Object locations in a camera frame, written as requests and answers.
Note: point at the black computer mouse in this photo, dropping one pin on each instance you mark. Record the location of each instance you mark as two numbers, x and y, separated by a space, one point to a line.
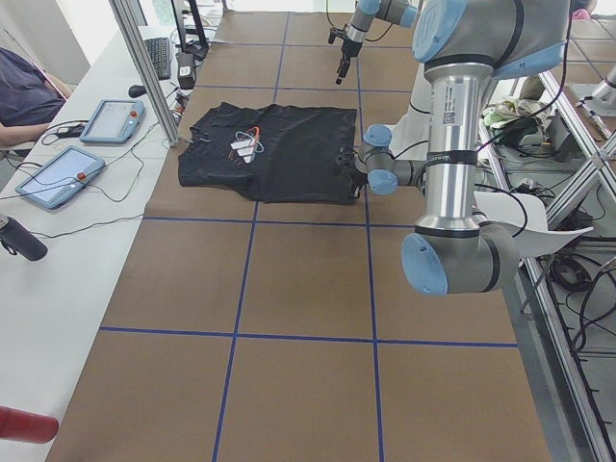
136 91

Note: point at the black label box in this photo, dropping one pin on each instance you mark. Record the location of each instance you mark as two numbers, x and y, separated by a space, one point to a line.
186 74

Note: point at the near teach pendant tablet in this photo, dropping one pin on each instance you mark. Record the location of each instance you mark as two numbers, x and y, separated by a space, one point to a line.
56 182

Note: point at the black water bottle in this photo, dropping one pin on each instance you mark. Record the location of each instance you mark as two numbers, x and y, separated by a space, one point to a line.
16 239

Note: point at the red bottle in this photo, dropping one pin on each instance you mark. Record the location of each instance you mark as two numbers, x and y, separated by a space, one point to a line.
22 426

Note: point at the black graphic t-shirt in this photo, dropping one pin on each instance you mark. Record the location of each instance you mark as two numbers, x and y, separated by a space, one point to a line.
275 154

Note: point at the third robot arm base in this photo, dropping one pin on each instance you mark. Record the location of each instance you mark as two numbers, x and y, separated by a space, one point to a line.
601 101

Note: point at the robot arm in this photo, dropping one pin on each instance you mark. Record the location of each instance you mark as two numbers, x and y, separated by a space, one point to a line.
354 34
463 46

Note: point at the white plastic chair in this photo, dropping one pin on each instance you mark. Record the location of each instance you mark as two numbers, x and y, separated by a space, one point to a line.
524 211

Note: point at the black monitor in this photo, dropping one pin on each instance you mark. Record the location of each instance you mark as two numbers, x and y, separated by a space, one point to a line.
190 30

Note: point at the teach pendant tablet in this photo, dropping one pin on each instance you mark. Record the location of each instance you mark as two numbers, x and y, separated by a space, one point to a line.
56 182
113 122

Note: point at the black keyboard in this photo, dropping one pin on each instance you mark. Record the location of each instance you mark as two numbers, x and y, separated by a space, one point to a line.
158 51

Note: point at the far teach pendant tablet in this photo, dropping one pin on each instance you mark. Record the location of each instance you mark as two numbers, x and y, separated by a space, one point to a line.
113 122

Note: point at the aluminium frame post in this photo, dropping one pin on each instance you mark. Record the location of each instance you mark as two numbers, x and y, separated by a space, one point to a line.
130 30

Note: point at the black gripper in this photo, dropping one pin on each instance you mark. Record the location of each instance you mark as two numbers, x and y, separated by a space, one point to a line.
346 48
355 181

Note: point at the person in blue shirt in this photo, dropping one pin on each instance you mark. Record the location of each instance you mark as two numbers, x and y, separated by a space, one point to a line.
30 99

